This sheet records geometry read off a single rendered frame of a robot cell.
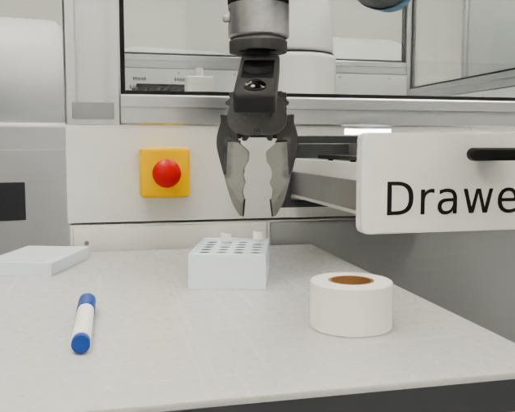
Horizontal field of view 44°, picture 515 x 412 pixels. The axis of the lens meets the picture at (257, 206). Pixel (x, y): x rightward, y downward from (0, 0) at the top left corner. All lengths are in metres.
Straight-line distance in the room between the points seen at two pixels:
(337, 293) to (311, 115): 0.54
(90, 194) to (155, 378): 0.57
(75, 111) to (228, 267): 0.39
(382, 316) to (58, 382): 0.25
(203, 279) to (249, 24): 0.30
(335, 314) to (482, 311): 0.69
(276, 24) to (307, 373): 0.46
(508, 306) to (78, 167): 0.76
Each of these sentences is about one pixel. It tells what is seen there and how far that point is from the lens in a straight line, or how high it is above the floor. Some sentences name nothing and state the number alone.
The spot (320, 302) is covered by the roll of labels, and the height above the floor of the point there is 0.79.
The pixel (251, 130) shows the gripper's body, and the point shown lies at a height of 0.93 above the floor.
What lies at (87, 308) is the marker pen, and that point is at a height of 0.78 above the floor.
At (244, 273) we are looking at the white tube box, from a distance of 0.69.
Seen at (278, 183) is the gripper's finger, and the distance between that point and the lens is 0.77.
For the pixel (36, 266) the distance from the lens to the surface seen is 0.80.
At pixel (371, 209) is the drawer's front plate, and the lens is 0.70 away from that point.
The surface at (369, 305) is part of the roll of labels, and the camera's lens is 0.53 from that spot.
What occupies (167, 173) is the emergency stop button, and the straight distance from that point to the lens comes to 0.90.
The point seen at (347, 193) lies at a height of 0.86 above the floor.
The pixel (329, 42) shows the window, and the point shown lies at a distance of 1.06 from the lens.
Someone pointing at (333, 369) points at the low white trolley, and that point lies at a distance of 0.46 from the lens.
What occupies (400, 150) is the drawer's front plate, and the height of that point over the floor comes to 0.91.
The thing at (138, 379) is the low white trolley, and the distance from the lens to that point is 0.45.
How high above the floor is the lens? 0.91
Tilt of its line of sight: 5 degrees down
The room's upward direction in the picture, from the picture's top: straight up
